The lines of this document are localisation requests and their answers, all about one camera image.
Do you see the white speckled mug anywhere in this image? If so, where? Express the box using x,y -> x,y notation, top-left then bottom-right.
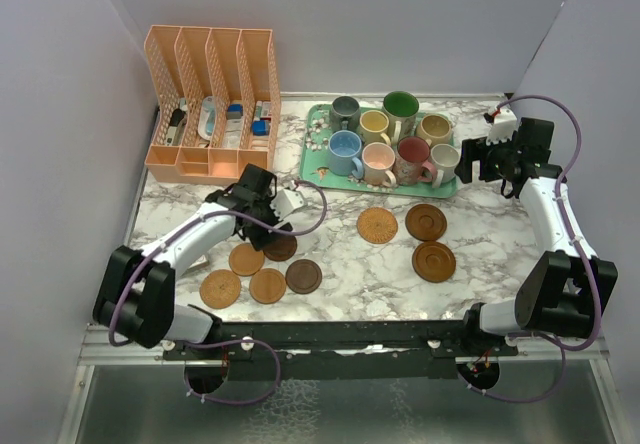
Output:
430,144 -> 460,188

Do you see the blue eraser box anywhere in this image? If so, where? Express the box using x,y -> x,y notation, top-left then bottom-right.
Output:
226,103 -> 244,120

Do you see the green floral tray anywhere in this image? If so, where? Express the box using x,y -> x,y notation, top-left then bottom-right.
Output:
299,103 -> 458,199

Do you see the brown wooden coaster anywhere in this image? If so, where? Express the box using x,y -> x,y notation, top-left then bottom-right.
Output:
405,204 -> 447,241
412,241 -> 456,283

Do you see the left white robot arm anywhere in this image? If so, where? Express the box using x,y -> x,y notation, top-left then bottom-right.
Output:
93,164 -> 292,359

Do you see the blue mug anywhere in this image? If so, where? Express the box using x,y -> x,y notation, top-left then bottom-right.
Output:
328,130 -> 364,179

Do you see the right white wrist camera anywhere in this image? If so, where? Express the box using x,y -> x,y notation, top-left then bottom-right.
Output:
483,107 -> 518,145

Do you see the dark walnut coaster lower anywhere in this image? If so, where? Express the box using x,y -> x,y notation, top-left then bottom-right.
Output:
285,259 -> 323,294

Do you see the black white tool in organizer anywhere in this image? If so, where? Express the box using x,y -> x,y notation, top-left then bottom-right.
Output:
165,98 -> 189,146

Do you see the dark grey mug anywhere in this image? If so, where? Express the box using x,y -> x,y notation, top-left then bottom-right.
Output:
329,96 -> 361,132

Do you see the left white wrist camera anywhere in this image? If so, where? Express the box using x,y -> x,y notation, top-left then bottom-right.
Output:
270,188 -> 306,220

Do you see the dark walnut coaster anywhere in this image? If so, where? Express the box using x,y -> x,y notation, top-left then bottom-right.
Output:
263,236 -> 297,262
285,259 -> 323,294

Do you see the green mug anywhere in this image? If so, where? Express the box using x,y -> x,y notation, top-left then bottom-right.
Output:
382,91 -> 419,140

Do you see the yellow mug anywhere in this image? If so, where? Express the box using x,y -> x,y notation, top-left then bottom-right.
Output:
357,110 -> 391,146

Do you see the dark walnut coaster upper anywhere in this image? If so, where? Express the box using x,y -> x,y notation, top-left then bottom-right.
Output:
263,236 -> 297,262

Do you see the light wood coaster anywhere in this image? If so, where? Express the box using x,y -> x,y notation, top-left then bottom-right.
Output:
249,268 -> 287,304
229,243 -> 265,277

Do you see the black mounting rail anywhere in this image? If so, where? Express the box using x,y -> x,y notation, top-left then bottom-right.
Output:
164,319 -> 521,383

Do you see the peach plastic file organizer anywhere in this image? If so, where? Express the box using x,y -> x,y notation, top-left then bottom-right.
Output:
144,25 -> 281,186

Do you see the woven rattan coaster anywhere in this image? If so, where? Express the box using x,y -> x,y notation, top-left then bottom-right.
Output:
356,207 -> 398,244
199,269 -> 242,309

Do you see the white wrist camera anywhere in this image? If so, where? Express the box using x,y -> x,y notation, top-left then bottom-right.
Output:
270,188 -> 306,220
483,107 -> 518,145

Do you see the light pink mug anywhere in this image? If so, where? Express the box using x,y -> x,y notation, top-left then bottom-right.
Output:
362,142 -> 397,188

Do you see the small white card box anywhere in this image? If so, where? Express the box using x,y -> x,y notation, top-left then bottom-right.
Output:
185,255 -> 210,274

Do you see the red floral mug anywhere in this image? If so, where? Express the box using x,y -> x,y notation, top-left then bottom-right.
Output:
393,136 -> 438,186

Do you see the blue tape dispenser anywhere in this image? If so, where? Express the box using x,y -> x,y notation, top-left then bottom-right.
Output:
251,119 -> 271,137

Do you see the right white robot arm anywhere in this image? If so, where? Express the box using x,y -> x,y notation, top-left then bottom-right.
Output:
455,118 -> 618,355

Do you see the aluminium frame rail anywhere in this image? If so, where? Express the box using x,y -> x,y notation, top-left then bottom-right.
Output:
77,319 -> 611,368

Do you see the white blue pack in organizer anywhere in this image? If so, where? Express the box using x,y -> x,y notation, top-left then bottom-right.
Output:
197,96 -> 216,141

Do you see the light wood coaster upper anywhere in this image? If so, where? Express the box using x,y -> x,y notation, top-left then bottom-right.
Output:
229,243 -> 265,277

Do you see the light wood coaster lower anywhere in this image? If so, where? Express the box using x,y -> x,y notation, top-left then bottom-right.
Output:
249,268 -> 287,304

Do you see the tan beige mug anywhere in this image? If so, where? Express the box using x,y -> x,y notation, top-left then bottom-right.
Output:
415,114 -> 453,148

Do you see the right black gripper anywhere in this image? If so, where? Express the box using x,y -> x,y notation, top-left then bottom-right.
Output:
456,131 -> 520,183

